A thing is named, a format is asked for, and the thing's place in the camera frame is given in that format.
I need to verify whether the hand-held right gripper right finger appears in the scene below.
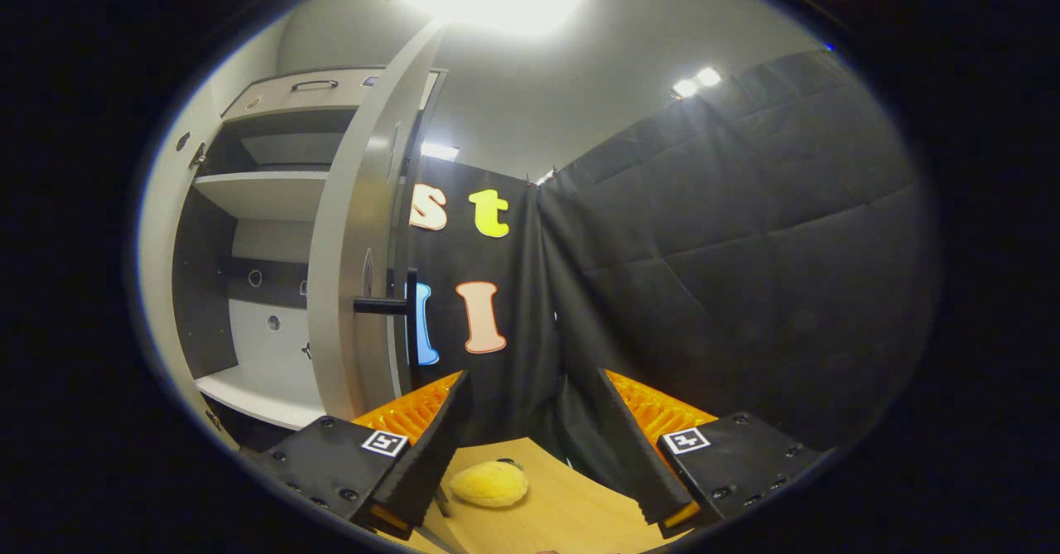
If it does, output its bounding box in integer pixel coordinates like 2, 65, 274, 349
596, 368, 833, 538

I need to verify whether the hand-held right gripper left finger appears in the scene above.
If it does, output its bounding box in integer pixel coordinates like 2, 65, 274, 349
248, 370, 473, 538

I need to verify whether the grey cabinet door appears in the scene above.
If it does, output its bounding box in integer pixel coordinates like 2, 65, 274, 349
308, 20, 448, 422
137, 82, 224, 451

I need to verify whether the grey white cabinet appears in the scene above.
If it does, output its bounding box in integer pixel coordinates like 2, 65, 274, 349
137, 65, 448, 455

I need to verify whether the yellow plush toy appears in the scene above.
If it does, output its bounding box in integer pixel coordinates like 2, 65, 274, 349
450, 460, 530, 508

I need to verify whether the black backdrop cloth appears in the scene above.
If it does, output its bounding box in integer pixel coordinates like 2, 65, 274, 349
397, 49, 941, 472

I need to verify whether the black door handle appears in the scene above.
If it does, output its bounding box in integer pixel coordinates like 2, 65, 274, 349
354, 268, 419, 369

